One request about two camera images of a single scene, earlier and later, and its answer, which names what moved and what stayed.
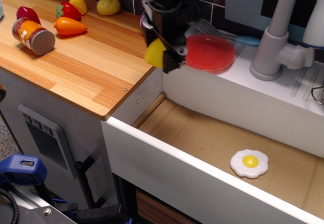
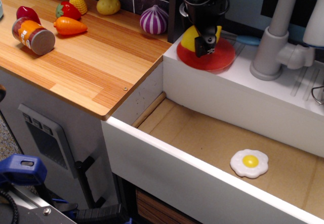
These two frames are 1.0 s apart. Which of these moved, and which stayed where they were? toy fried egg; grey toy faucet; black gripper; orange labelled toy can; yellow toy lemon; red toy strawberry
Moved: black gripper; yellow toy lemon
Stayed: grey toy faucet; red toy strawberry; orange labelled toy can; toy fried egg
